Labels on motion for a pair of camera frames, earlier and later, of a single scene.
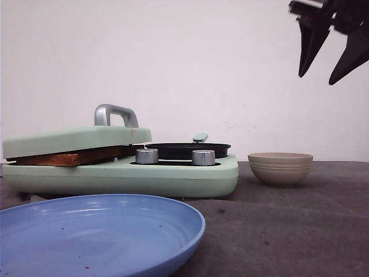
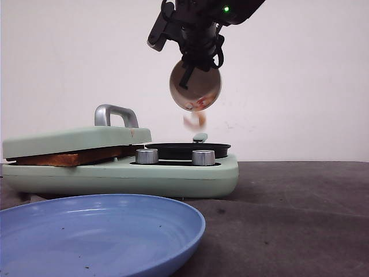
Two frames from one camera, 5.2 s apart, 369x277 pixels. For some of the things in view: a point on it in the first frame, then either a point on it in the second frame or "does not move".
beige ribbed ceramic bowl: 282,169 → 203,87
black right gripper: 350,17 → 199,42
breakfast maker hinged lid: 102,135 does not move
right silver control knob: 203,157 does not move
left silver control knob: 146,156 does not move
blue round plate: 96,235 does not move
